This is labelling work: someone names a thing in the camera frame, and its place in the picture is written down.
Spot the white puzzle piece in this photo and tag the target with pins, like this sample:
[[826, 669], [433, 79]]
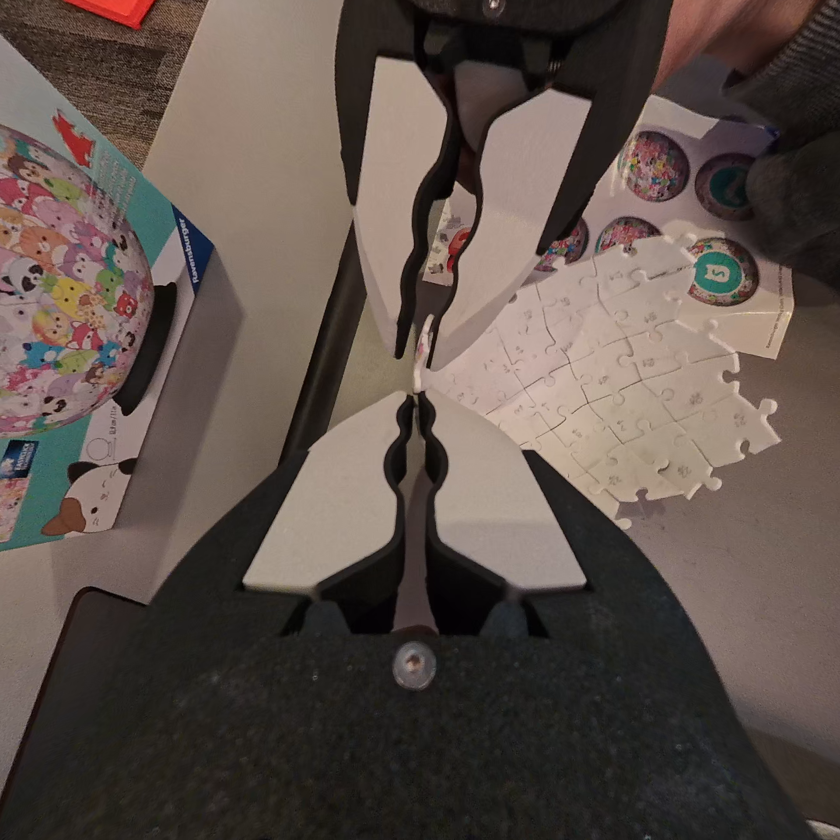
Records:
[[424, 355]]

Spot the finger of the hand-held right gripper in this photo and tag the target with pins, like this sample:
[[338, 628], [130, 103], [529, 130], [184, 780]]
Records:
[[525, 184], [387, 171]]

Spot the person's right hand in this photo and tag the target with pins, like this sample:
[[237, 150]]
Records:
[[715, 33]]

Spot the colourful puzzle ball box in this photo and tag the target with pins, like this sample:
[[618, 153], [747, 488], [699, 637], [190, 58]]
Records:
[[79, 328]]

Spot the partly built white puzzle ball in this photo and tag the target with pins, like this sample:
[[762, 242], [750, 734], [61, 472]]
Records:
[[617, 394]]

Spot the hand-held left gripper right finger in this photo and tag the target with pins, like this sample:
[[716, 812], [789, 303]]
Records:
[[512, 519]]

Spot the black mat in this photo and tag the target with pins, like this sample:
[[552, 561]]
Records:
[[59, 683]]

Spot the printed instruction sheet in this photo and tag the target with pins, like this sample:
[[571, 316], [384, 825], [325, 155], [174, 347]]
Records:
[[735, 210]]

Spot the person's right forearm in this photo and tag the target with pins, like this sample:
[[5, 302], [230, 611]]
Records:
[[801, 145]]

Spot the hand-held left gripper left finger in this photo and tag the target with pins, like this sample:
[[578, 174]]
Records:
[[322, 519]]

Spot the orange object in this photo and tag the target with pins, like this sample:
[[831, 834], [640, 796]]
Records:
[[112, 11]]

